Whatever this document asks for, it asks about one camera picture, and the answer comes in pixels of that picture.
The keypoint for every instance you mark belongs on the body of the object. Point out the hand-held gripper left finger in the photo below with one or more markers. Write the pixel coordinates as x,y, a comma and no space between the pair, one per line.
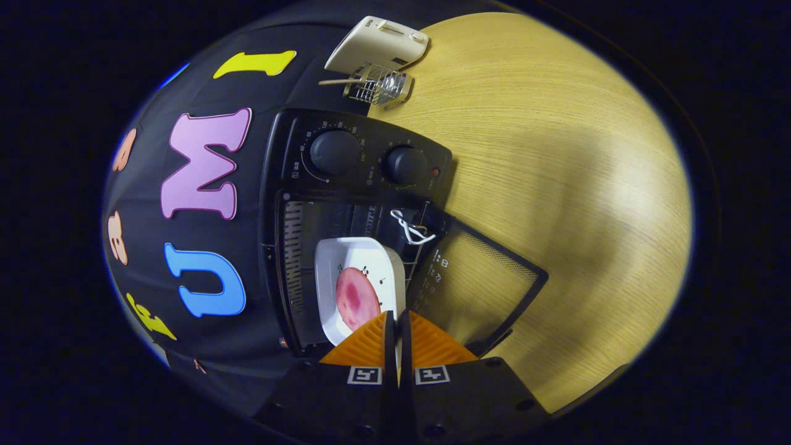
334,402

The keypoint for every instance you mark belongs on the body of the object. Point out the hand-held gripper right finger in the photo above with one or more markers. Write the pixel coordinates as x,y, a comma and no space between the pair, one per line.
463,402

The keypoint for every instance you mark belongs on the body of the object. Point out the pink ham slice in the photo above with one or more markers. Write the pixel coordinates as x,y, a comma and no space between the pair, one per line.
357,296

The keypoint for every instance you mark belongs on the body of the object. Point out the white square plate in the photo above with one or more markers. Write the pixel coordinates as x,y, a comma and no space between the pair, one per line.
358,253

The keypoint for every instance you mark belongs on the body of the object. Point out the black toaster oven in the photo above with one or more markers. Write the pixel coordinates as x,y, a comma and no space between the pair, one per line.
371,161

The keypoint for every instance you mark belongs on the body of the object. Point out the white bread toaster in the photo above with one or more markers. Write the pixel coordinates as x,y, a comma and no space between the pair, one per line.
377,43

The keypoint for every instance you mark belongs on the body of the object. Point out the pink cloth clip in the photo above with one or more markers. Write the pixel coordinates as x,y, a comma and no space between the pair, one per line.
200,367

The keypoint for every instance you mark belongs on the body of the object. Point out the black backdrop cloth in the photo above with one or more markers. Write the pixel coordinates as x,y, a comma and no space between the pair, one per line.
142,185

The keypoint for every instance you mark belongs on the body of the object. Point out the wooden stick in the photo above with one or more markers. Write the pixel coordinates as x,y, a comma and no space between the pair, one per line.
337,81

